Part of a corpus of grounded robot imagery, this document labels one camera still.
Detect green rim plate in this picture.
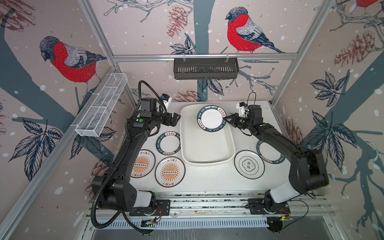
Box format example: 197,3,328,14
156,132,181,156
256,141,286,165
197,105,227,133

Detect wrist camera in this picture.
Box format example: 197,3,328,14
161,94,172,111
236,102,247,117

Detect white plastic bin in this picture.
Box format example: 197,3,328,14
180,104,236,166

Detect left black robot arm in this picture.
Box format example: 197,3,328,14
91,113,181,215

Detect black wall basket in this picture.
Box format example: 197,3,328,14
174,58,239,80

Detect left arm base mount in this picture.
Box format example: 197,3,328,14
129,200,171,217

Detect orange sunburst plate centre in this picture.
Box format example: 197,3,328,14
155,157,186,188

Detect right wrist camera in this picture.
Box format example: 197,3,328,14
236,102,247,117

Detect orange sunburst plate far left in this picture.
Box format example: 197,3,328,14
131,149,156,179

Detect white plate black emblem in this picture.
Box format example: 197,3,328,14
234,150,265,180

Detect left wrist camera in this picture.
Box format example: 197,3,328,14
161,94,172,111

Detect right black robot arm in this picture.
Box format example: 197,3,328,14
225,113,329,213

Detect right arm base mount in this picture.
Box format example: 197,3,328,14
245,198,291,215

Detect orange sunburst plate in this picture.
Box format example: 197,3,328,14
131,149,156,179
155,157,186,188

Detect white wire mesh basket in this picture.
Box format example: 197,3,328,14
76,73,128,137

